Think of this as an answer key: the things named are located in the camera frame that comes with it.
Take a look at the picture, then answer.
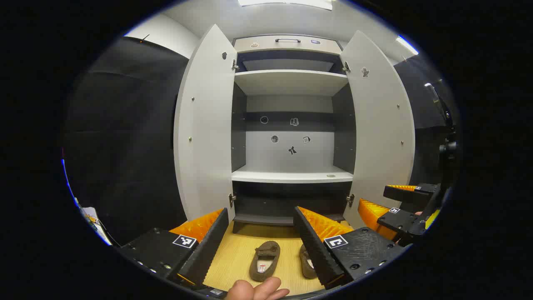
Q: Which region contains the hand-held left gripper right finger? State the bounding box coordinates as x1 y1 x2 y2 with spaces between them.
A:
293 206 406 290

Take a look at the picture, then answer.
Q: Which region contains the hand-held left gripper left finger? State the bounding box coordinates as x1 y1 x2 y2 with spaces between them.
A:
119 207 229 288

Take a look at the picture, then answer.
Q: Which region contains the brown fuzzy shoe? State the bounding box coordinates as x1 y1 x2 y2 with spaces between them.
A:
299 244 319 279
249 240 281 282

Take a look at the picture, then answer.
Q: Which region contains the white cabinet door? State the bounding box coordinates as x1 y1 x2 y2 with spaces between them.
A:
173 24 239 223
339 30 416 230

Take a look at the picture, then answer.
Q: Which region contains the ceiling light panel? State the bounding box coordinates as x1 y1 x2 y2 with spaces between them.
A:
396 35 419 55
237 0 334 11

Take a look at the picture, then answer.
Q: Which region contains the white office desk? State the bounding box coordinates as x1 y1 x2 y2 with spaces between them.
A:
77 198 113 246

